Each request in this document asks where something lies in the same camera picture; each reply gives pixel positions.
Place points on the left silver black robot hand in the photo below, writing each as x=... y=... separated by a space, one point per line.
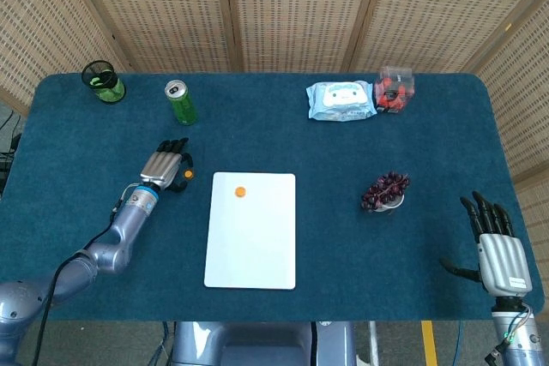
x=161 y=169

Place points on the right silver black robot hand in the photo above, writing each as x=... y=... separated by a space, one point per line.
x=504 y=263

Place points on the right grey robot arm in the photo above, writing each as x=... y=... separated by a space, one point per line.
x=519 y=340

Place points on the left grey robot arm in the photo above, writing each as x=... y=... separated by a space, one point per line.
x=128 y=229

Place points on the white magnetic board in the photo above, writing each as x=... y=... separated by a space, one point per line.
x=253 y=246

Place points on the green drink can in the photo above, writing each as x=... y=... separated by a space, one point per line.
x=183 y=106

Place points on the black mesh pen holder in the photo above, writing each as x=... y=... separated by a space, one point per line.
x=105 y=87

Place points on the dark red grape bunch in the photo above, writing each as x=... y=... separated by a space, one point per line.
x=384 y=190

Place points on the white table leg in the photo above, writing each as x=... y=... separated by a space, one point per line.
x=374 y=344

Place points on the teal table cloth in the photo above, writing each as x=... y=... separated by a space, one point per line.
x=343 y=254

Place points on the blue wet wipes pack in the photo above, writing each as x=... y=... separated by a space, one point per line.
x=343 y=100

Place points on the grey robot torso base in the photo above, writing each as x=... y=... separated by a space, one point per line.
x=257 y=344

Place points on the clear box of red clips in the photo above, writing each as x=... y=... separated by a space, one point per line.
x=392 y=91

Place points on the woven bamboo folding screen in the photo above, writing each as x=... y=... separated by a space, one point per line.
x=300 y=10

